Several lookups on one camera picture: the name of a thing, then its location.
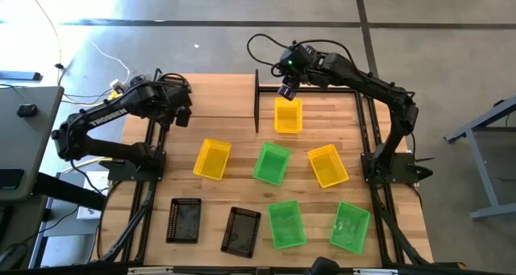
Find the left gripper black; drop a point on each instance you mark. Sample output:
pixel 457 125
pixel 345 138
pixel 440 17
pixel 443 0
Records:
pixel 177 99

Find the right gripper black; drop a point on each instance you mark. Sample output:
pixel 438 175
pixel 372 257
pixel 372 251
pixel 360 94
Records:
pixel 310 76

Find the yellow plastic basket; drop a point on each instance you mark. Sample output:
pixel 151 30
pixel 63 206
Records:
pixel 212 159
pixel 328 166
pixel 288 117

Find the green plastic basket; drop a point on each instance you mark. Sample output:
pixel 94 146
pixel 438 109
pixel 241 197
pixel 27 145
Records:
pixel 286 224
pixel 350 227
pixel 271 164

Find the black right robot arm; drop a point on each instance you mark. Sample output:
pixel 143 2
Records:
pixel 363 79

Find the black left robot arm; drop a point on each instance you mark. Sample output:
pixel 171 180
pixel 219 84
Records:
pixel 105 117

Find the black power plug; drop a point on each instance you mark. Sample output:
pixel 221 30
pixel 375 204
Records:
pixel 136 80

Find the white power strip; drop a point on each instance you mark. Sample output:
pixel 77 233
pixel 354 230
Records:
pixel 117 84

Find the small black plug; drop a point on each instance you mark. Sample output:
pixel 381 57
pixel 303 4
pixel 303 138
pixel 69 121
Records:
pixel 59 65

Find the white box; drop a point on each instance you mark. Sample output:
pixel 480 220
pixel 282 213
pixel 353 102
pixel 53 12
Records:
pixel 89 213

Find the black desk beam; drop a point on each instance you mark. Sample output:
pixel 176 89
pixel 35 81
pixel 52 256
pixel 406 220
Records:
pixel 68 192

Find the grey desk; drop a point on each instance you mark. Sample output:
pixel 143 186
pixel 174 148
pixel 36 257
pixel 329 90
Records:
pixel 36 146

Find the black computer mouse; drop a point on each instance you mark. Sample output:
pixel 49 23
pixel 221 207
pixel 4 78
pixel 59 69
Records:
pixel 27 110

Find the dark flat bar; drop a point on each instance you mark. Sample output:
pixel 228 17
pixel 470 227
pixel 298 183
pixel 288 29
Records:
pixel 20 75

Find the person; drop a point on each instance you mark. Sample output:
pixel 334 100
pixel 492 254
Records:
pixel 322 266

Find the black phone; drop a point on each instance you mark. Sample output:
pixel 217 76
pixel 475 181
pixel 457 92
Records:
pixel 10 179

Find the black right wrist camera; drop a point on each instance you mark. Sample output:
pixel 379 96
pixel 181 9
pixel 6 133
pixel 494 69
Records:
pixel 294 59

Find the black aluminium rig frame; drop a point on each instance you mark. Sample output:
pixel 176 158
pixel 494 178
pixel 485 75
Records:
pixel 209 271

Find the black table-level camera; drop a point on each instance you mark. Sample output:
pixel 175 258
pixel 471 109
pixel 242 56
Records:
pixel 262 271

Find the grey metal table frame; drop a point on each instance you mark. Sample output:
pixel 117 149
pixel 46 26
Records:
pixel 485 176

